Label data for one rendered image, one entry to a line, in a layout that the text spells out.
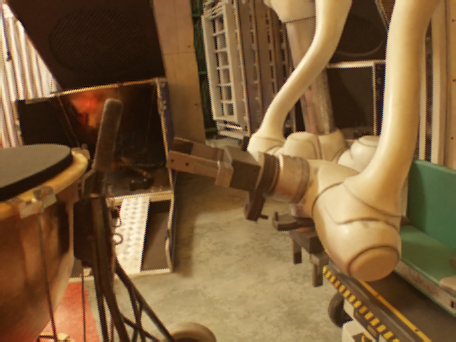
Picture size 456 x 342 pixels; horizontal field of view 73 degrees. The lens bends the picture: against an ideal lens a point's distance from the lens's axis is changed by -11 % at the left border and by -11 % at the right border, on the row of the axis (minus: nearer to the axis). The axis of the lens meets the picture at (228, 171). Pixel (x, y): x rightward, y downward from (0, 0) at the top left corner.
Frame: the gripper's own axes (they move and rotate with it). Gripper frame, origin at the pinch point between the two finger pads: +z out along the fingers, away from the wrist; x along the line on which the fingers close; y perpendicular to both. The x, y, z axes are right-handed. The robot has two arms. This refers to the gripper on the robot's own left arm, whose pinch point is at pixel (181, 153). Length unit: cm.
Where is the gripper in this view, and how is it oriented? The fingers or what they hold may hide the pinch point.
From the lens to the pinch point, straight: 62.4
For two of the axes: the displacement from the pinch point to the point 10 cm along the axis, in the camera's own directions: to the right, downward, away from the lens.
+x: 1.0, 2.5, -9.6
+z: -9.6, -2.3, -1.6
